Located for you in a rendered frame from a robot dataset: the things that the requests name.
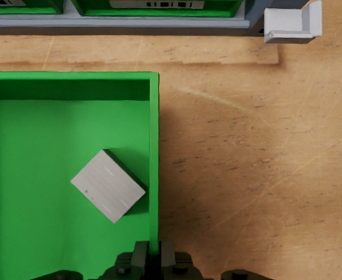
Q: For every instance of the grey shelf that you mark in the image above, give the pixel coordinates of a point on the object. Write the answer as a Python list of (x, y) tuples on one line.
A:
[(279, 21)]

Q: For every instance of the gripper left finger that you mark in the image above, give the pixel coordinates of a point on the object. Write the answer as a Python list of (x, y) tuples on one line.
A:
[(137, 268)]

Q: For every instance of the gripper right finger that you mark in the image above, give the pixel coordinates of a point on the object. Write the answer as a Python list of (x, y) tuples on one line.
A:
[(167, 267)]

